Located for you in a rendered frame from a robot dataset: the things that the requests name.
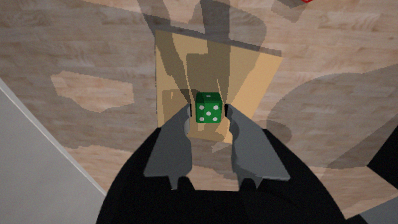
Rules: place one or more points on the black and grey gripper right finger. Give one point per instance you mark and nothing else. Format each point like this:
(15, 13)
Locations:
(276, 170)

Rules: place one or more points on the tan flat mat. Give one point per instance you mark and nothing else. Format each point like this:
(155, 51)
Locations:
(187, 65)

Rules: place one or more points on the green die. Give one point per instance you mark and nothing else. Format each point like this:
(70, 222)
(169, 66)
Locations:
(208, 107)

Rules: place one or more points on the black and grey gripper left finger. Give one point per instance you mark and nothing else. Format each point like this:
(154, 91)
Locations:
(152, 169)

